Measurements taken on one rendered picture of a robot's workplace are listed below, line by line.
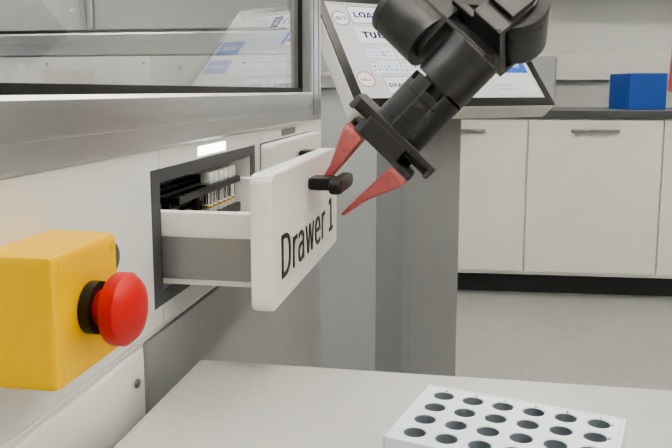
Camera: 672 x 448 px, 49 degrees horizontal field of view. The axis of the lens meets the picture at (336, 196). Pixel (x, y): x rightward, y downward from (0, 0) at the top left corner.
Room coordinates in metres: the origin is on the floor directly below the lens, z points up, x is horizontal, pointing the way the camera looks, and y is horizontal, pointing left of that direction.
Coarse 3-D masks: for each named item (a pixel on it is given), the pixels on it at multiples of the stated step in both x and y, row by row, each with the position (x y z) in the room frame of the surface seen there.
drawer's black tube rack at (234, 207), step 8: (184, 176) 0.81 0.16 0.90; (192, 176) 0.81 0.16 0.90; (160, 184) 0.74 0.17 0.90; (168, 184) 0.74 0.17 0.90; (176, 184) 0.73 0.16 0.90; (184, 184) 0.73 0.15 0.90; (192, 184) 0.74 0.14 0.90; (160, 192) 0.68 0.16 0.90; (168, 192) 0.69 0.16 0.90; (192, 200) 0.73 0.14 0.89; (200, 200) 0.82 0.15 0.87; (168, 208) 0.66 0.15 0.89; (176, 208) 0.77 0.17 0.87; (184, 208) 0.77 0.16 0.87; (192, 208) 0.73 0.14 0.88; (200, 208) 0.78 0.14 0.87; (224, 208) 0.77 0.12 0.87; (232, 208) 0.79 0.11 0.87; (240, 208) 0.81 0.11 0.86
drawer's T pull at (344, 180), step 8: (320, 176) 0.71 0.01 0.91; (328, 176) 0.71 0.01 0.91; (336, 176) 0.70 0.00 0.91; (344, 176) 0.70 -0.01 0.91; (352, 176) 0.74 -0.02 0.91; (312, 184) 0.70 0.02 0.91; (320, 184) 0.70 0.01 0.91; (328, 184) 0.69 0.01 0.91; (336, 184) 0.67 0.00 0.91; (344, 184) 0.69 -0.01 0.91; (336, 192) 0.67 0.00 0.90
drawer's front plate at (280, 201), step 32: (288, 160) 0.69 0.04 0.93; (320, 160) 0.76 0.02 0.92; (256, 192) 0.57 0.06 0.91; (288, 192) 0.62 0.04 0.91; (320, 192) 0.76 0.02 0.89; (256, 224) 0.57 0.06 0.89; (288, 224) 0.62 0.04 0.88; (256, 256) 0.57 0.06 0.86; (288, 256) 0.62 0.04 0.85; (320, 256) 0.76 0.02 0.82; (256, 288) 0.57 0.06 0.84; (288, 288) 0.62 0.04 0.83
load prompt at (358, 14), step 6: (348, 6) 1.66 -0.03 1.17; (354, 6) 1.67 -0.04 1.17; (360, 6) 1.68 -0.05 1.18; (348, 12) 1.65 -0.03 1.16; (354, 12) 1.65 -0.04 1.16; (360, 12) 1.66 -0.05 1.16; (366, 12) 1.67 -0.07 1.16; (372, 12) 1.68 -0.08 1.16; (354, 18) 1.64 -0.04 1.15; (360, 18) 1.65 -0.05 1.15; (366, 18) 1.66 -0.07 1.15
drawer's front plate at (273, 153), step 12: (312, 132) 1.16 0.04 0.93; (264, 144) 0.90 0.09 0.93; (276, 144) 0.91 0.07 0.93; (288, 144) 0.96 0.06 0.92; (300, 144) 1.03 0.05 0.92; (312, 144) 1.11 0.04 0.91; (264, 156) 0.89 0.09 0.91; (276, 156) 0.90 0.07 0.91; (288, 156) 0.96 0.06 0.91; (264, 168) 0.89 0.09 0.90
